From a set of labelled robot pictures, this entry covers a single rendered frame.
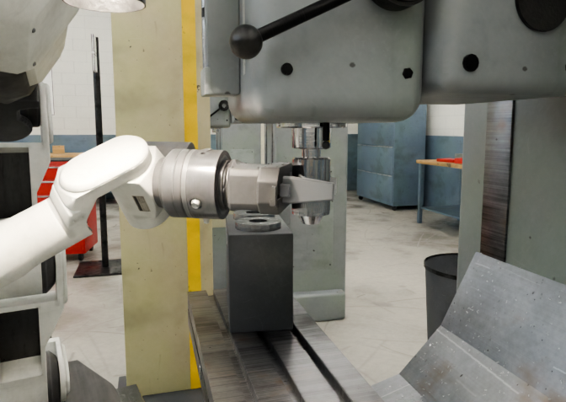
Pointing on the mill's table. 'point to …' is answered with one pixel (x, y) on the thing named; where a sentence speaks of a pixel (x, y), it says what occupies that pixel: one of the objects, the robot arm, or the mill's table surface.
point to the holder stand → (258, 272)
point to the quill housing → (328, 56)
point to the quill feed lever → (250, 34)
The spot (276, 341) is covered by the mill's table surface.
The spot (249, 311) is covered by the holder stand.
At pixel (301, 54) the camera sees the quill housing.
